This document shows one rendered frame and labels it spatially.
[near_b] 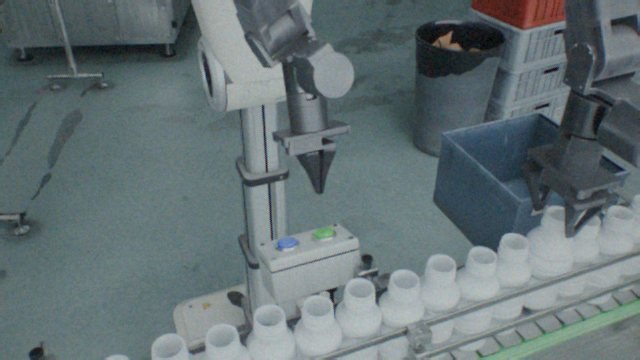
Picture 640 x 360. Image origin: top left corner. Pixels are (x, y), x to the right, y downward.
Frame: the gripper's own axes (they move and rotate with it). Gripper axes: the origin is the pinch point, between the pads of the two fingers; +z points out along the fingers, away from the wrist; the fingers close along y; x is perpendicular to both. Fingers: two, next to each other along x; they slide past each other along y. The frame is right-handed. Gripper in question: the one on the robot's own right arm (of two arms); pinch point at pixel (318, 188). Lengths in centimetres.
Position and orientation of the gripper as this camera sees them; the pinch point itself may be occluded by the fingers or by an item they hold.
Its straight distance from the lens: 84.7
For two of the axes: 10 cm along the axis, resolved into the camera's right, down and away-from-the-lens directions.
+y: 9.3, -2.2, 3.0
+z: 1.3, 9.5, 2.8
